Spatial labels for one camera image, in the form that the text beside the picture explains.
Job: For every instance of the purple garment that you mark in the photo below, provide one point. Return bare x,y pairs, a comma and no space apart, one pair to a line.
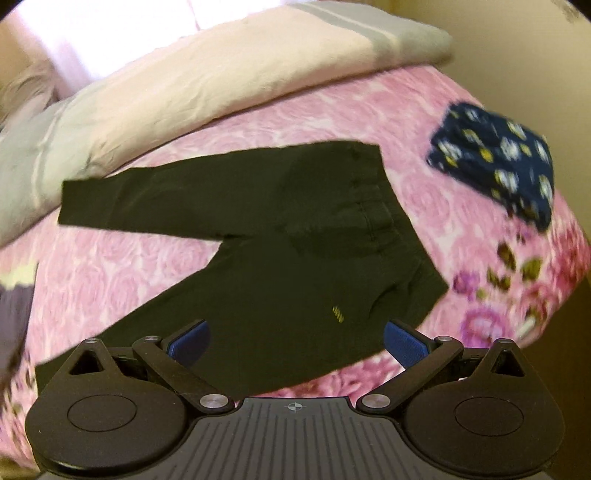
14,318

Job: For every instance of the pink floral blanket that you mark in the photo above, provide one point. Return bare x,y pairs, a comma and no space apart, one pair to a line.
415,115

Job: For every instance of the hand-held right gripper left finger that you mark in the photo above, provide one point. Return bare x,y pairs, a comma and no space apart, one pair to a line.
189,344

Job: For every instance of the black pants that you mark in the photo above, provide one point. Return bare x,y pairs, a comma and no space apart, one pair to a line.
277,258

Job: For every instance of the white sheer curtain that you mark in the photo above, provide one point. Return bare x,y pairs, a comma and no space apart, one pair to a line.
92,37

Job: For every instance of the grey and pink duvet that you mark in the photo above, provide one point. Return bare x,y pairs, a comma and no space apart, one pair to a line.
184,78

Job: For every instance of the navy printed garment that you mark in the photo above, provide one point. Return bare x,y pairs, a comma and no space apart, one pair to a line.
489,152

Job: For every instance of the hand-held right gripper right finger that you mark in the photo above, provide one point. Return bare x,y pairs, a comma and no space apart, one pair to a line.
408,344

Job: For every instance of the pale yellow cloth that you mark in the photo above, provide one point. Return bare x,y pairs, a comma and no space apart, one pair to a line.
18,277

